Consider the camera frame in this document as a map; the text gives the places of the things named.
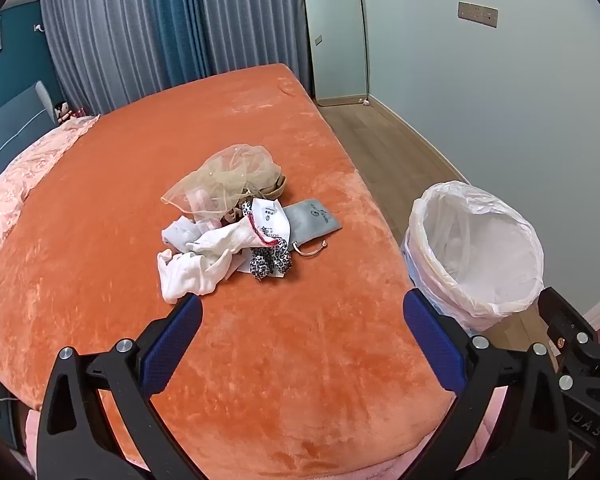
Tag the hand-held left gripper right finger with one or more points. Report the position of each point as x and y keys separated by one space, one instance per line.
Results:
x=432 y=342

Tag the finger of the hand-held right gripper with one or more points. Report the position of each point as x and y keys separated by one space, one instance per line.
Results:
x=562 y=315

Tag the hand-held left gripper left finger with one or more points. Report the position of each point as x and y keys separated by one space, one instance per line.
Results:
x=172 y=345

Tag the white lined trash bin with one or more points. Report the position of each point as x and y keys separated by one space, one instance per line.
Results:
x=490 y=260

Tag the long white sock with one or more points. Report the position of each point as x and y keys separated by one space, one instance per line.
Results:
x=225 y=240

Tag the leopard print scrunchie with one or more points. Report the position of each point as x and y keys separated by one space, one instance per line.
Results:
x=267 y=262

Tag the dusty pink scrunchie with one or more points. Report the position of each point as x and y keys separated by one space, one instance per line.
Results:
x=232 y=215

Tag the pink plastic wrapper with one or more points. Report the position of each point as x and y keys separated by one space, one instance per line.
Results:
x=202 y=202

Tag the grey fabric pouch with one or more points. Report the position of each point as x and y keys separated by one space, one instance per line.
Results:
x=312 y=220

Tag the beige mesh cloth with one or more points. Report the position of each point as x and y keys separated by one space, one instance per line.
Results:
x=230 y=170

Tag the beige stocking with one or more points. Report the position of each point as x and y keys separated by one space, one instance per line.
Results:
x=272 y=187

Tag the orange plush blanket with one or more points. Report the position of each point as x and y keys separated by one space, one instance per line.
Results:
x=280 y=360

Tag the pink quilt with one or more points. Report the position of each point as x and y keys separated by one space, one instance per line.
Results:
x=10 y=195

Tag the small plush doll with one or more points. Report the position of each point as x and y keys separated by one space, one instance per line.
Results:
x=65 y=111

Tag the teal padded headboard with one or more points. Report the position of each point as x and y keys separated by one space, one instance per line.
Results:
x=10 y=130

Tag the grey curtain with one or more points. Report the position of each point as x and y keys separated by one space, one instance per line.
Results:
x=100 y=30
x=260 y=10

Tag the blue curtain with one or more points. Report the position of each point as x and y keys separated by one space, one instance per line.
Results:
x=180 y=20

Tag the brown wall switch panel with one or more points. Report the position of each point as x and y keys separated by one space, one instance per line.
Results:
x=477 y=14

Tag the standing mirror thin frame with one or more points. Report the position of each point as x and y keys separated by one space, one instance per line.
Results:
x=335 y=35

